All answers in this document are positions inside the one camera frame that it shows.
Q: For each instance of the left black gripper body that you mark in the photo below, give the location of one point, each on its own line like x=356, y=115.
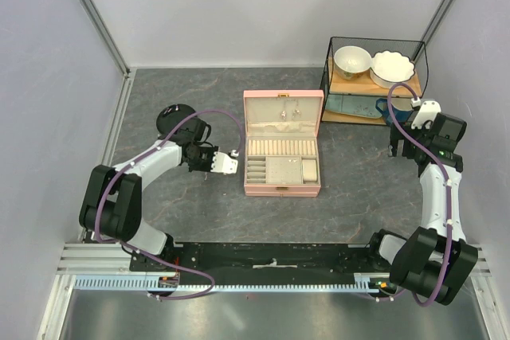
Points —
x=202, y=160

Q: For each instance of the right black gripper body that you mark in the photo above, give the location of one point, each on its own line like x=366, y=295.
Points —
x=414, y=138

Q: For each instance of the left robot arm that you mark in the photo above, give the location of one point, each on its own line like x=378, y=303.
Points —
x=112, y=205

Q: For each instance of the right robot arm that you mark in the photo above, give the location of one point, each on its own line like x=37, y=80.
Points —
x=435, y=261

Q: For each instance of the jewelry on black plate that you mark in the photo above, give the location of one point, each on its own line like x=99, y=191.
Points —
x=172, y=109

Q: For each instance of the pink jewelry box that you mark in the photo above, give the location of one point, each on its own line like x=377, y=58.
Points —
x=269, y=140

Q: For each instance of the dark blue mug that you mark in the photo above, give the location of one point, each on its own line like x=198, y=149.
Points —
x=402, y=108

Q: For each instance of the light blue tray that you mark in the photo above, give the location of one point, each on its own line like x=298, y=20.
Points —
x=362, y=106

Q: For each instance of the black round plate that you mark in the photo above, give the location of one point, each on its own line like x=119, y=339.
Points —
x=165, y=123

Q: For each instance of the white scalloped bowl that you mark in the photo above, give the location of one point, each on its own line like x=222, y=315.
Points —
x=389, y=68

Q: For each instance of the white round bowl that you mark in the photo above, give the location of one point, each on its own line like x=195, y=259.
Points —
x=351, y=61

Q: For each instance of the left hanging earring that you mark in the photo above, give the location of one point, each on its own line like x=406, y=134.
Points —
x=283, y=114

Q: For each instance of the hanging earring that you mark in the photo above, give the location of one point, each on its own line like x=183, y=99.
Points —
x=283, y=114
x=296, y=110

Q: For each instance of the right hanging earring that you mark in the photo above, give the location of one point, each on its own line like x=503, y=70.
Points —
x=296, y=110

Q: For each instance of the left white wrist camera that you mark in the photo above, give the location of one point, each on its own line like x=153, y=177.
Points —
x=225, y=163

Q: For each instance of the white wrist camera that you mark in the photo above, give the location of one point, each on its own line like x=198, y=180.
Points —
x=225, y=163
x=426, y=112

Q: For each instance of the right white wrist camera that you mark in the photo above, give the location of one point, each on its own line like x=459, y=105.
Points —
x=426, y=112

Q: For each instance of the black wire shelf rack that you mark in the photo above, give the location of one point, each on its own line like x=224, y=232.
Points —
x=333, y=83

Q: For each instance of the blue slotted cable duct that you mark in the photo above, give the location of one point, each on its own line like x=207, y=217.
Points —
x=359, y=282

